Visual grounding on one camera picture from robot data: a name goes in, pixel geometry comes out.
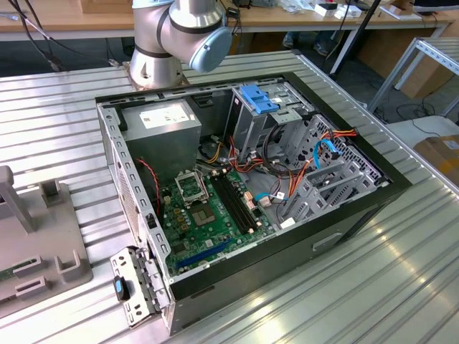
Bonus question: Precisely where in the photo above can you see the blue data wire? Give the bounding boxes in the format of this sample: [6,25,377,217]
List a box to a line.
[313,138,341,170]

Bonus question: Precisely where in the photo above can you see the orange power wire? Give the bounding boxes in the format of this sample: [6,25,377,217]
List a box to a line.
[285,127,359,204]

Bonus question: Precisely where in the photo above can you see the grey disk bay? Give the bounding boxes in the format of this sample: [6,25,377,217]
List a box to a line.
[278,114,392,230]

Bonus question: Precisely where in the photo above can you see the black RAM slot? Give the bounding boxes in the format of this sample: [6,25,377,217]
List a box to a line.
[209,171,256,236]
[219,169,263,230]

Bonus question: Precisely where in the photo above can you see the metal socket cover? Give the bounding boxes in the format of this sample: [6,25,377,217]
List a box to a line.
[174,171,209,204]

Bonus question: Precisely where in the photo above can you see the grey metal drive cage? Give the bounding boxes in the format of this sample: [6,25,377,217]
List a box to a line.
[229,81,315,164]

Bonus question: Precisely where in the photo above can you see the CPU socket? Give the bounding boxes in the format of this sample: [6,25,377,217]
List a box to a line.
[189,202,220,228]

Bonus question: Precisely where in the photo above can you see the green motherboard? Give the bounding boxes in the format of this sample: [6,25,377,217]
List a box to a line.
[159,168,278,277]

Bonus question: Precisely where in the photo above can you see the silver power supply unit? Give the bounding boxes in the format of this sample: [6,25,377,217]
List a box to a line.
[120,99,202,187]

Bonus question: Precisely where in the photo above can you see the blue plastic drive latch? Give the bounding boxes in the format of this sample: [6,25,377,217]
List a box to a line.
[239,85,281,115]

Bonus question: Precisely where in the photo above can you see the blue expansion slot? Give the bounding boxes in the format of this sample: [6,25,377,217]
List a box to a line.
[174,238,233,270]

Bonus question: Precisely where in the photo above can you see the black PC case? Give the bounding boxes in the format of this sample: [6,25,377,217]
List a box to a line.
[93,71,413,336]

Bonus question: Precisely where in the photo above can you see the person's legs blue jeans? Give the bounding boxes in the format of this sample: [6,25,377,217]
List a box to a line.
[282,31,330,57]

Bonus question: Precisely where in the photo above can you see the wooden desk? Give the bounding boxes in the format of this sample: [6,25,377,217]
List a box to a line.
[0,0,136,41]
[229,0,456,37]

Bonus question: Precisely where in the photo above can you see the black pole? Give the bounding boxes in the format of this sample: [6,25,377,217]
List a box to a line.
[328,0,383,75]

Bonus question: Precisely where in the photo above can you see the white box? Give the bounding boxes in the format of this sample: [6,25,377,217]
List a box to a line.
[314,2,339,17]
[335,5,363,19]

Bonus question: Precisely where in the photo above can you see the grey part rack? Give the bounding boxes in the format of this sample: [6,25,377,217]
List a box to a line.
[0,164,95,305]

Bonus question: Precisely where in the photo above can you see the wooden box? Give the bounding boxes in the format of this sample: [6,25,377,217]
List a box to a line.
[79,0,133,14]

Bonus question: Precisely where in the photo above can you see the cardboard box with label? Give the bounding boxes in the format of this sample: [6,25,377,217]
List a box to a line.
[412,134,459,187]

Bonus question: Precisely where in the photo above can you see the plain cardboard box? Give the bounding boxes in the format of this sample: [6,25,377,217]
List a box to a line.
[396,53,453,100]

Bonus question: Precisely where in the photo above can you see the white side table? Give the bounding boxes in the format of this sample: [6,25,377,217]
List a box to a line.
[387,115,459,144]

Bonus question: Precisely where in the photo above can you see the small cardboard box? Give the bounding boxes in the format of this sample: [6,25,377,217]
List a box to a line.
[389,4,419,21]

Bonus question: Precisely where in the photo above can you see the green RAM stick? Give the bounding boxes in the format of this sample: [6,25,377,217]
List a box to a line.
[0,262,37,284]

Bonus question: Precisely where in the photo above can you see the red orange wire bundle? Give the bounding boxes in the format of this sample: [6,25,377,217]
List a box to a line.
[227,138,288,178]

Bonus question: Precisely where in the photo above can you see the yellow black wire bundle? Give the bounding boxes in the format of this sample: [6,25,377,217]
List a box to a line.
[199,134,230,166]

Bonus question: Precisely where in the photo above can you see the pale blue wire white plug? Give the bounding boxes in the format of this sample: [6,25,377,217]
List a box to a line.
[255,192,290,209]

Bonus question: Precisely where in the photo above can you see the black cable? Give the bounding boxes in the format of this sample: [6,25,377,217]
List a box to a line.
[262,121,306,178]

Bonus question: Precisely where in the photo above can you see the red black twisted wire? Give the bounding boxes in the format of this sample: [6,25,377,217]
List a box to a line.
[136,158,162,218]

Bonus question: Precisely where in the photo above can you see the silver slot bracket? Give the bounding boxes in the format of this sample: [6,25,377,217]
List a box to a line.
[109,245,173,329]

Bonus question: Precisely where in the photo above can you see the thin black arm cables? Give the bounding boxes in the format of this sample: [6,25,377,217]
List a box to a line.
[6,0,64,72]

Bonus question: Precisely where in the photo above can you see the aluminium frame shelf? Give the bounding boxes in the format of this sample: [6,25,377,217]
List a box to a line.
[367,37,459,118]

